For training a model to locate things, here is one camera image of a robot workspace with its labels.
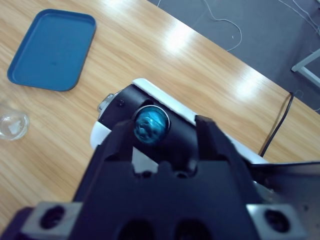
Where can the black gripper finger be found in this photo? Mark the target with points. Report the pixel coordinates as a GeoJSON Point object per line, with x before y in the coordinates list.
{"type": "Point", "coordinates": [117, 142]}
{"type": "Point", "coordinates": [215, 142]}

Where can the teal coffee capsule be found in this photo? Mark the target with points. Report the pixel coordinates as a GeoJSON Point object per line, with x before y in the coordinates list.
{"type": "Point", "coordinates": [150, 127]}

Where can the white capsule coffee machine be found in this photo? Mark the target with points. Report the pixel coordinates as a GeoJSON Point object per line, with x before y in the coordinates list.
{"type": "Point", "coordinates": [132, 100]}

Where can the clear glass cup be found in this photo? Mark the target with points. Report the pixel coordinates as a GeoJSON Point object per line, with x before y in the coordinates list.
{"type": "Point", "coordinates": [13, 125]}

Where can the teal plastic tray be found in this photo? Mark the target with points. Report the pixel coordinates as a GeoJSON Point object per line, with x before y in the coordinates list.
{"type": "Point", "coordinates": [52, 50]}

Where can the white metal frame leg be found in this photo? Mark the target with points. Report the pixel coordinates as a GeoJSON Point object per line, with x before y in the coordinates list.
{"type": "Point", "coordinates": [307, 67]}

